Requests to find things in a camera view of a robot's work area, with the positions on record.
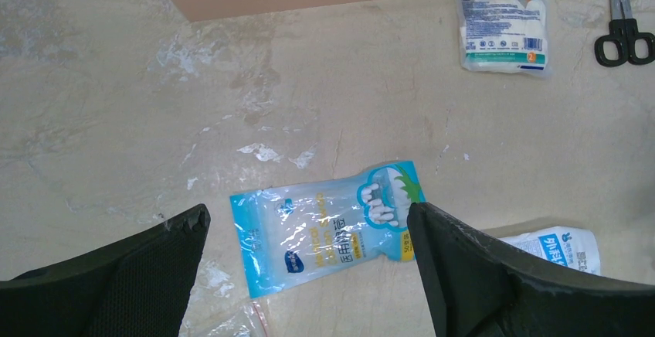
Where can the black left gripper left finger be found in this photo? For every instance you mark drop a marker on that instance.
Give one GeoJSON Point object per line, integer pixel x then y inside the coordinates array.
{"type": "Point", "coordinates": [137, 286]}

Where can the white gauze dressing packet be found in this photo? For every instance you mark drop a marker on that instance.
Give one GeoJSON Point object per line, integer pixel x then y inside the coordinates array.
{"type": "Point", "coordinates": [568, 246]}

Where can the black handled scissors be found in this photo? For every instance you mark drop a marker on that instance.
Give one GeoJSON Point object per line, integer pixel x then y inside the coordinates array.
{"type": "Point", "coordinates": [633, 46]}

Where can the clear bag blue packets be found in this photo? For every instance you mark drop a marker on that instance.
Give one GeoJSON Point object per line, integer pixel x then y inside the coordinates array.
{"type": "Point", "coordinates": [249, 319]}

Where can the blue cotton swab bag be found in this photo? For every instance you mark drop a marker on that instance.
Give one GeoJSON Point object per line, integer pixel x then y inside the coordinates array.
{"type": "Point", "coordinates": [294, 234]}

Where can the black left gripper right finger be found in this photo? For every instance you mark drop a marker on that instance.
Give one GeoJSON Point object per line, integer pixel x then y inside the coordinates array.
{"type": "Point", "coordinates": [478, 285]}

